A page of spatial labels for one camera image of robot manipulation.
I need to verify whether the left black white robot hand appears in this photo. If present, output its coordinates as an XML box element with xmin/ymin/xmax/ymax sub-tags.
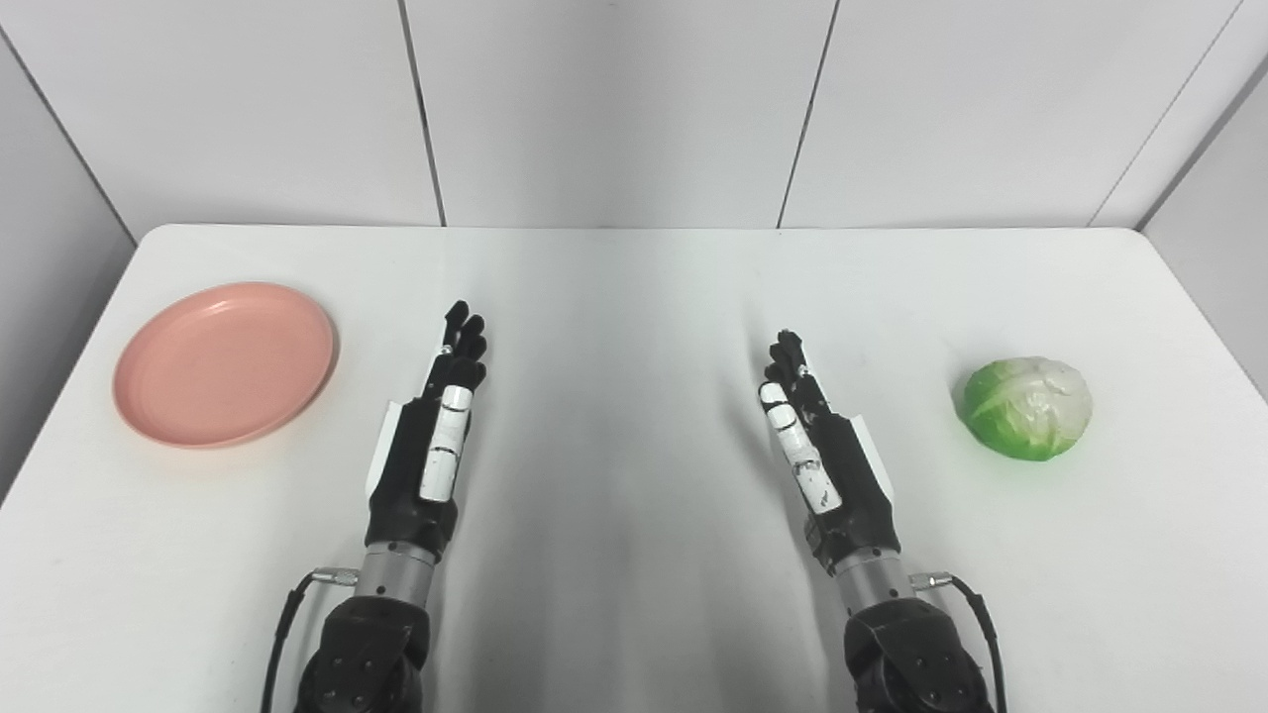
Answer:
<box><xmin>365</xmin><ymin>301</ymin><xmax>488</xmax><ymax>562</ymax></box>

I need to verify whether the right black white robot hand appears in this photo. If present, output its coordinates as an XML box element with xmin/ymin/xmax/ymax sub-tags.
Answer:
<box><xmin>758</xmin><ymin>330</ymin><xmax>903</xmax><ymax>575</ymax></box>

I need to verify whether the green white cabbage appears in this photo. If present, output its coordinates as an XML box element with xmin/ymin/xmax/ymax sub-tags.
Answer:
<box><xmin>961</xmin><ymin>356</ymin><xmax>1095</xmax><ymax>462</ymax></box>

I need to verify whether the pink round plate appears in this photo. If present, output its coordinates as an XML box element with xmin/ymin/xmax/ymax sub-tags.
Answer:
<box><xmin>112</xmin><ymin>282</ymin><xmax>340</xmax><ymax>451</ymax></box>

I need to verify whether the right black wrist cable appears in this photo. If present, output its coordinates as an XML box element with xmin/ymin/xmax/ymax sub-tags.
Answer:
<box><xmin>909</xmin><ymin>571</ymin><xmax>1009</xmax><ymax>713</ymax></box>

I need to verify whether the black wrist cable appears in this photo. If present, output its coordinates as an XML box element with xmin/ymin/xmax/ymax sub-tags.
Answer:
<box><xmin>909</xmin><ymin>571</ymin><xmax>1009</xmax><ymax>713</ymax></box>
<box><xmin>260</xmin><ymin>566</ymin><xmax>360</xmax><ymax>713</ymax></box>

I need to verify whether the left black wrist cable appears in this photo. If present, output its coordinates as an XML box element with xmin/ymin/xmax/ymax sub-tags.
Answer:
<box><xmin>260</xmin><ymin>566</ymin><xmax>360</xmax><ymax>713</ymax></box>

